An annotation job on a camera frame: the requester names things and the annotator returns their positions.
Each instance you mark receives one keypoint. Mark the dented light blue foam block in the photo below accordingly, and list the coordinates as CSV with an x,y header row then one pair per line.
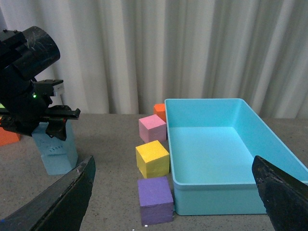
x,y
52,147

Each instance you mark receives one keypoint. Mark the orange foam block left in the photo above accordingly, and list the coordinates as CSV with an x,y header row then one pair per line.
x,y
7,137

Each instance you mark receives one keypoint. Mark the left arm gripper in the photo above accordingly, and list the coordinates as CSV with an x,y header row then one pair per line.
x,y
22,114

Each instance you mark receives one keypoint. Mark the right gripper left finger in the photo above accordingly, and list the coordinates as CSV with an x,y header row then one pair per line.
x,y
61,207

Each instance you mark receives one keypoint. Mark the purple foam block right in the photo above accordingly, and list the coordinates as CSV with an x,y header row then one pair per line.
x,y
156,201

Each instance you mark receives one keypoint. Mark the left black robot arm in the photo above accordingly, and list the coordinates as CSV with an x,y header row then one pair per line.
x,y
24,55

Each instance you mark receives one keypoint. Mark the orange foam block right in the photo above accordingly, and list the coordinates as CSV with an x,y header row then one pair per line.
x,y
160,111

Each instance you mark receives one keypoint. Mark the white curtain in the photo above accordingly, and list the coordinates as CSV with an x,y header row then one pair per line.
x,y
124,56

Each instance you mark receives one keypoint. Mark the orange foam block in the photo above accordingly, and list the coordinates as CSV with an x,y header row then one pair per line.
x,y
160,111
7,137

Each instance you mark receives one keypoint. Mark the light blue plastic bin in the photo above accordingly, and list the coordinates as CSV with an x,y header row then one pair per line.
x,y
212,145

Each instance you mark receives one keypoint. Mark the pink foam block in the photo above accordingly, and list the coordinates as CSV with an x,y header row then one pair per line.
x,y
152,128

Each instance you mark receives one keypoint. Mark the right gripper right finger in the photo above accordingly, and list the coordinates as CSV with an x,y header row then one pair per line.
x,y
284,197

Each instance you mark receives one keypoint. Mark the yellow foam block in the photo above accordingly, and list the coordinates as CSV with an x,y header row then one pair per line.
x,y
153,160

